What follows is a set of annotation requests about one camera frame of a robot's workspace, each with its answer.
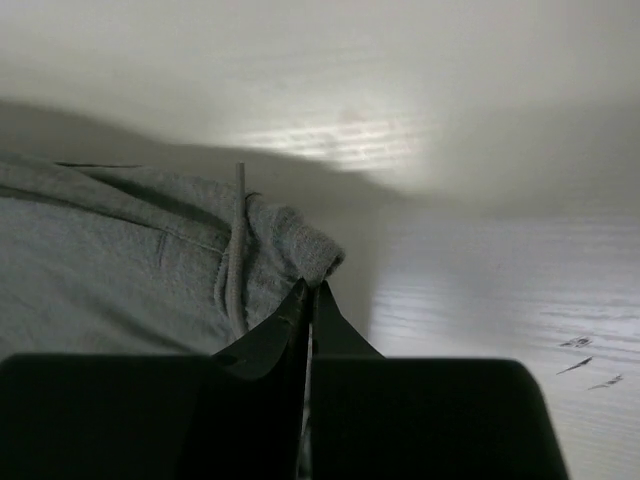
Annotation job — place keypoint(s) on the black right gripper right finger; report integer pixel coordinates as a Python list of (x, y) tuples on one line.
[(374, 417)]

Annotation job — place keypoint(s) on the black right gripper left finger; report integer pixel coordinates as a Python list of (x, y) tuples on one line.
[(236, 414)]

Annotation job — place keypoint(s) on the grey shorts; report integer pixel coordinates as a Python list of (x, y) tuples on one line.
[(134, 260)]

